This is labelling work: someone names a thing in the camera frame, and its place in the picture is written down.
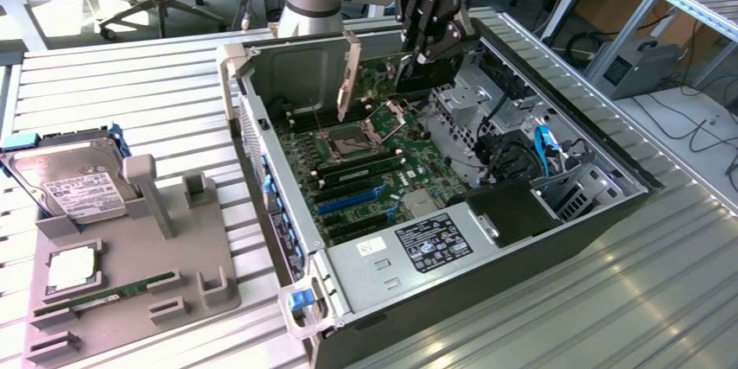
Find green graphics card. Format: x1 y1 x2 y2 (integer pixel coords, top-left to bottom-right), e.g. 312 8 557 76
332 30 463 123

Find silver disk bay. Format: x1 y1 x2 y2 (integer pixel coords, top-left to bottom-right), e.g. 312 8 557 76
528 160 633 223
427 25 555 162

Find silver socket cover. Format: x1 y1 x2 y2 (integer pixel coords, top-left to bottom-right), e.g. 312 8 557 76
363 99 407 147

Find green motherboard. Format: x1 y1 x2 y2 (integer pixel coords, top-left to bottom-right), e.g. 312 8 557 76
268 94 470 251

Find black RAM slot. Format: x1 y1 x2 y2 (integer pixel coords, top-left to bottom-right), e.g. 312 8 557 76
310 150 402 175
288 105 371 127
291 110 374 132
307 146 399 170
283 98 366 117
284 101 368 122

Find silver CPU socket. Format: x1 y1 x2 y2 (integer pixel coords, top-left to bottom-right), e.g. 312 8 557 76
312 122 388 168

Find green RAM stick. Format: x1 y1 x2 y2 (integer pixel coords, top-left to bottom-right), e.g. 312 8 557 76
316 158 406 187
32 271 176 318

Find silver chipset heatsink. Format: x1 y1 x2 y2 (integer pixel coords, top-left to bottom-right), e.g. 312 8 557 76
402 189 446 218

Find long black expansion slot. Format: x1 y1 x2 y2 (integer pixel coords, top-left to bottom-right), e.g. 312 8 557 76
324 210 391 234
330 218 395 244
312 178 379 205

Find black plastic shroud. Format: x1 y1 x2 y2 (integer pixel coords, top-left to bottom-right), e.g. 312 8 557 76
444 181 567 250

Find blue expansion slot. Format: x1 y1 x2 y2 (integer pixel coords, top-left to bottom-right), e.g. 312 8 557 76
316 188 386 216

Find grey power supply unit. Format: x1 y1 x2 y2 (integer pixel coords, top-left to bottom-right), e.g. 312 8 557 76
310 202 504 316

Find black open PC case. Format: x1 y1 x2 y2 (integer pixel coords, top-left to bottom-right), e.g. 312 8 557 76
216 16 666 369

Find blue case latch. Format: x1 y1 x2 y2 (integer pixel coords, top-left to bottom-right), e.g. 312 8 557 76
287 289 318 313

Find hard disk with blue carrier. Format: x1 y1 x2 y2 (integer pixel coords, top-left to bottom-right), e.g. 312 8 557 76
0 124 144 226

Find grey parts rack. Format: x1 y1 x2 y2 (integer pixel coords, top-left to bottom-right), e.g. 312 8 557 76
21 154 243 368

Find silver CPU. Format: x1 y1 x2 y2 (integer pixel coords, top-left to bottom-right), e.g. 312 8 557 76
44 246 100 291

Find coiled black cable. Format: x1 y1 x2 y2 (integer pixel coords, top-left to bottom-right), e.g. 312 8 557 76
565 30 602 63

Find black wire bundle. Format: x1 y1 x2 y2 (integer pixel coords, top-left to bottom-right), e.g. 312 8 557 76
476 129 547 184

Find blue wire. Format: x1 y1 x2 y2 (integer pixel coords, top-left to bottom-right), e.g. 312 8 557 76
532 124 559 179

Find grey box with handle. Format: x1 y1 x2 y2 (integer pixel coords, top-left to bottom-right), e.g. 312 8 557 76
587 35 685 101

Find black floor cable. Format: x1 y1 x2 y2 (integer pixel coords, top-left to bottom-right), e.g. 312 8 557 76
627 92 738 154

